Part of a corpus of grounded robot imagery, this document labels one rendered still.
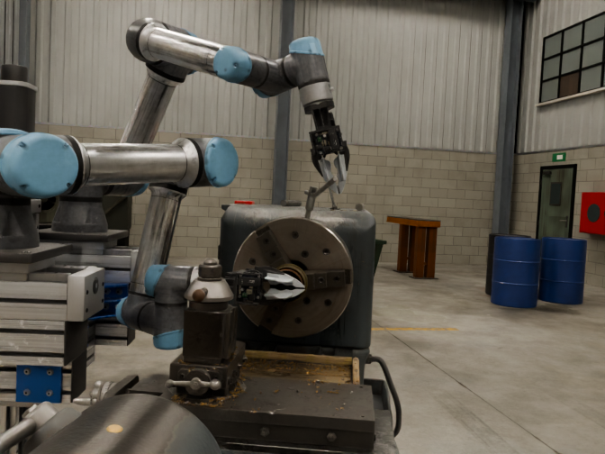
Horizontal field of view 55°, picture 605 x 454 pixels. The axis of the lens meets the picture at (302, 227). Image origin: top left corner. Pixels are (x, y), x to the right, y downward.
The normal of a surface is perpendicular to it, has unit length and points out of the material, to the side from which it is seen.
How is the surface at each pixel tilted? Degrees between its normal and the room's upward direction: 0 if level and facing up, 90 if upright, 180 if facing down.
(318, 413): 0
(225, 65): 90
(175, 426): 30
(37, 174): 91
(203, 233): 90
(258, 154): 90
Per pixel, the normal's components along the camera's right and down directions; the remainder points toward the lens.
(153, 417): 0.34, -0.94
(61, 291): 0.05, 0.05
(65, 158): 0.66, 0.08
